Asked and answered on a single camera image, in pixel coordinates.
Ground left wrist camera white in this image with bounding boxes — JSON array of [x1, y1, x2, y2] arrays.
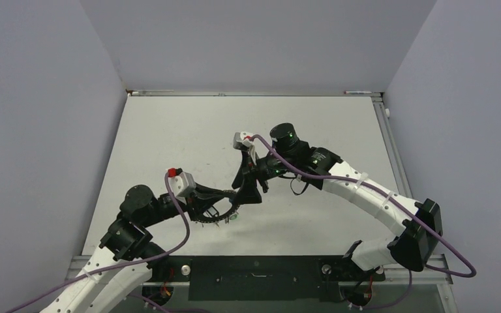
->
[[166, 168, 196, 199]]

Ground round steel key organizer disc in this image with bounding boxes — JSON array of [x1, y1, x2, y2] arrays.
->
[[196, 194, 239, 224]]

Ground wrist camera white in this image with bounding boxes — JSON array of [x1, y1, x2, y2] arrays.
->
[[232, 132, 254, 151], [166, 168, 196, 199]]

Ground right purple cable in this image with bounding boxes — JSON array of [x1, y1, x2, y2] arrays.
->
[[250, 134, 478, 278]]

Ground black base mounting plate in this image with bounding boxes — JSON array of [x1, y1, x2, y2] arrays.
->
[[140, 253, 386, 305]]

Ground aluminium frame rail right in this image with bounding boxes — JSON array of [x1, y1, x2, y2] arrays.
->
[[372, 95, 452, 286]]

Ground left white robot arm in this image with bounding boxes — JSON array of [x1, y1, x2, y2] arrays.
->
[[43, 185, 238, 312]]

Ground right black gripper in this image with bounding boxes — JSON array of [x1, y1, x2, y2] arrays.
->
[[232, 149, 295, 204]]

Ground aluminium frame rail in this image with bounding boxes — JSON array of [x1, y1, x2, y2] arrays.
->
[[126, 90, 382, 98], [372, 95, 452, 286]]

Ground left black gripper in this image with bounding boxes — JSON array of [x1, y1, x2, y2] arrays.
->
[[142, 181, 224, 227]]

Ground aluminium frame rail back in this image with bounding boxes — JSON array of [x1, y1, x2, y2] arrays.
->
[[126, 90, 382, 98]]

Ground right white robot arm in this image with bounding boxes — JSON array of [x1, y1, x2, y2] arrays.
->
[[232, 123, 442, 279]]

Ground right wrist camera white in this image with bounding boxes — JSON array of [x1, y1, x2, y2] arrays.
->
[[232, 132, 254, 151]]

